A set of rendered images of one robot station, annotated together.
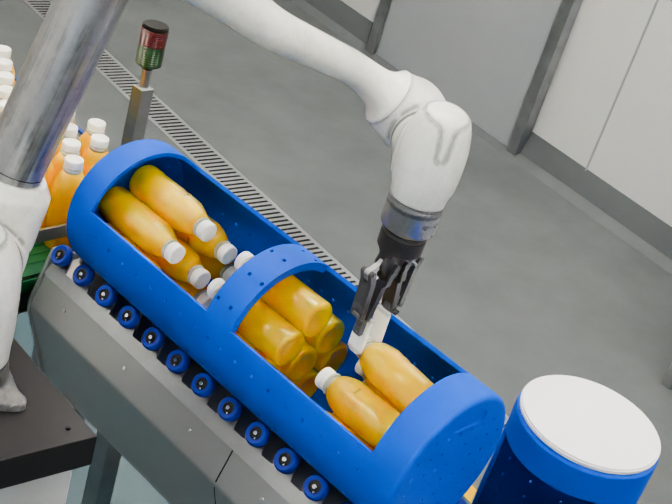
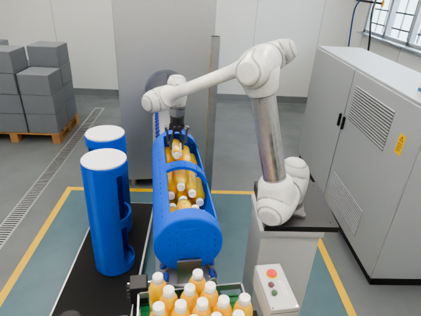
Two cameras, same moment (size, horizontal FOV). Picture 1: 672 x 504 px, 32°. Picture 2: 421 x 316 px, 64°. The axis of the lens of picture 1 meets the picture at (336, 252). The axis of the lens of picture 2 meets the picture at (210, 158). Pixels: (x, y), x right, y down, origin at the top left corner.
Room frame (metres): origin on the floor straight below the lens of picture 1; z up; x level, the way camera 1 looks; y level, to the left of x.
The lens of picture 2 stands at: (2.74, 1.19, 2.06)
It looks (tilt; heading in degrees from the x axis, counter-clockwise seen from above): 28 degrees down; 223
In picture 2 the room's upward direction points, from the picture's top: 3 degrees clockwise
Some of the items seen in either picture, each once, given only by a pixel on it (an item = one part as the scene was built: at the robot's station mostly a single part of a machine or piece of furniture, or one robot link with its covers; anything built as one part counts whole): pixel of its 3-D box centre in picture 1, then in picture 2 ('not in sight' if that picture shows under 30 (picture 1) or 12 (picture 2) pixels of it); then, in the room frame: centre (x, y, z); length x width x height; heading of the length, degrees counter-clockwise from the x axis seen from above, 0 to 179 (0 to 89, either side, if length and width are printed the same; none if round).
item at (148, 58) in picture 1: (150, 54); not in sight; (2.57, 0.56, 1.18); 0.06 x 0.06 x 0.05
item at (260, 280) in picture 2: not in sight; (274, 294); (1.94, 0.79, 1.05); 0.20 x 0.10 x 0.10; 54
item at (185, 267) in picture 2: not in sight; (188, 270); (2.05, 0.46, 0.99); 0.10 x 0.02 x 0.12; 144
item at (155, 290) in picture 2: not in sight; (158, 296); (2.23, 0.48, 1.00); 0.07 x 0.07 x 0.19
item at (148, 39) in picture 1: (153, 36); not in sight; (2.57, 0.56, 1.23); 0.06 x 0.06 x 0.04
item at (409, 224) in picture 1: (411, 213); (176, 110); (1.66, -0.09, 1.44); 0.09 x 0.09 x 0.06
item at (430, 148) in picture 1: (431, 149); (175, 90); (1.67, -0.09, 1.55); 0.13 x 0.11 x 0.16; 13
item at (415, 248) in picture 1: (397, 252); (176, 123); (1.66, -0.09, 1.37); 0.08 x 0.07 x 0.09; 144
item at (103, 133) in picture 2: not in sight; (104, 133); (1.66, -0.90, 1.03); 0.28 x 0.28 x 0.01
